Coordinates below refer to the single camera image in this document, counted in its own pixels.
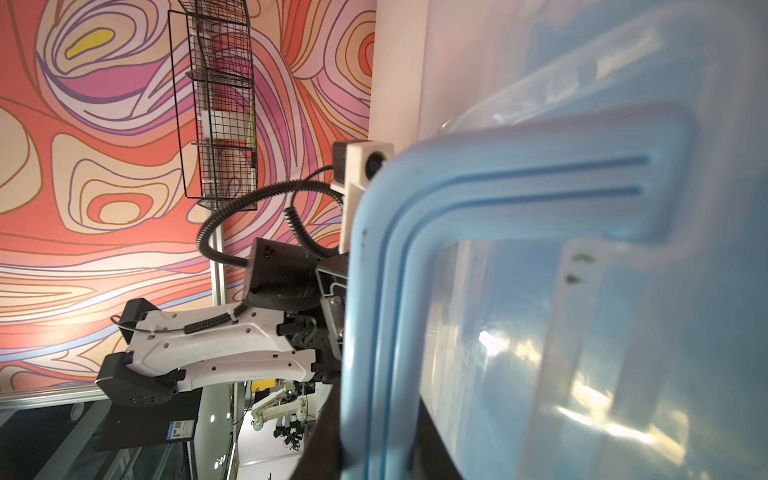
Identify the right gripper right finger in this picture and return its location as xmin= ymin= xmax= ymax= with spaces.
xmin=411 ymin=401 xmax=462 ymax=480

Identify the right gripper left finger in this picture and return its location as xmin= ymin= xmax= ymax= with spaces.
xmin=290 ymin=383 xmax=343 ymax=480

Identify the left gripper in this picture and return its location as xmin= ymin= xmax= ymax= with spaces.
xmin=277 ymin=253 xmax=349 ymax=384

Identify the blue plastic toolbox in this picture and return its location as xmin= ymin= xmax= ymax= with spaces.
xmin=340 ymin=1 xmax=767 ymax=479

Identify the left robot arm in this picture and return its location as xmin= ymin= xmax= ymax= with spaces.
xmin=96 ymin=239 xmax=349 ymax=450

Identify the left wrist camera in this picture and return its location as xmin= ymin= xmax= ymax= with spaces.
xmin=331 ymin=140 xmax=395 ymax=254

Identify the left wire basket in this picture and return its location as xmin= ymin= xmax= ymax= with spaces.
xmin=168 ymin=1 xmax=258 ymax=210

